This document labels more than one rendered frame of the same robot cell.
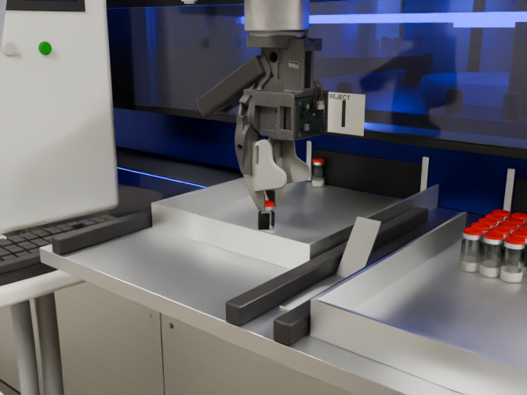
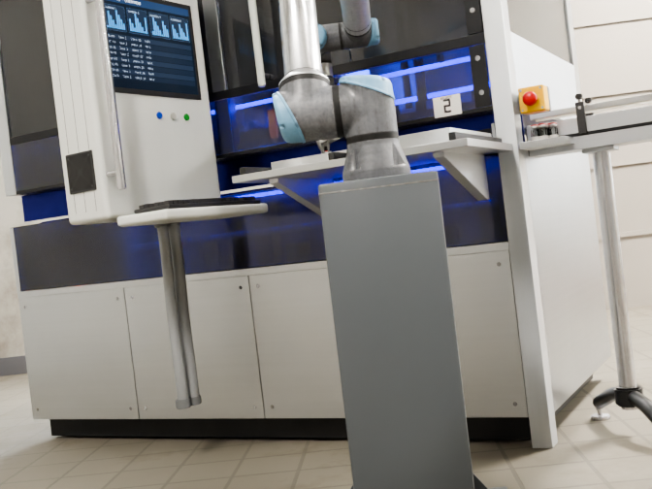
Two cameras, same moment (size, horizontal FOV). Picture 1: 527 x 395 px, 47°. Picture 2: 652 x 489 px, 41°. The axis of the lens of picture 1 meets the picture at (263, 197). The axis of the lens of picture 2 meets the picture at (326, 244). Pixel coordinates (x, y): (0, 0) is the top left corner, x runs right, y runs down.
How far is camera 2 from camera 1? 1.88 m
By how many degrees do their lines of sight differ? 18
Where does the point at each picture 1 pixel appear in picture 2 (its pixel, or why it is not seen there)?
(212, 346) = (288, 284)
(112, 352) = (211, 330)
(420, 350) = not seen: hidden behind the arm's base
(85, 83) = (203, 137)
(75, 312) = not seen: hidden behind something
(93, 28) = (205, 109)
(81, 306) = not seen: hidden behind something
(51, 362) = (185, 317)
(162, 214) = (277, 165)
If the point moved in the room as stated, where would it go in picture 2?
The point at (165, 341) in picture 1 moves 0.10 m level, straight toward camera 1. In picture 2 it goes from (253, 299) to (262, 300)
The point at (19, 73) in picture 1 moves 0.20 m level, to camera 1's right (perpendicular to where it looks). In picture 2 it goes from (177, 129) to (240, 123)
